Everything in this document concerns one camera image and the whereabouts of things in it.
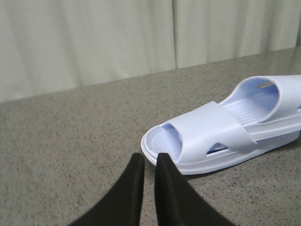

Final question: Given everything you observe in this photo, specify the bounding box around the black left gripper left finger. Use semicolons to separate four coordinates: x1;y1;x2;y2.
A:
71;153;144;226

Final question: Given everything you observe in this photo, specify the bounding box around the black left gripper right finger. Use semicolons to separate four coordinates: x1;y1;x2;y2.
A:
154;153;234;226

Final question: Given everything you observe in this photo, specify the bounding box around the light blue slipper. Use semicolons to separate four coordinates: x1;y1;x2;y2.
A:
220;75;301;141
141;102;301;175

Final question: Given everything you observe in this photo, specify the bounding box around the beige curtain backdrop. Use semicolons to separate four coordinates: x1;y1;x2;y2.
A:
0;0;301;102

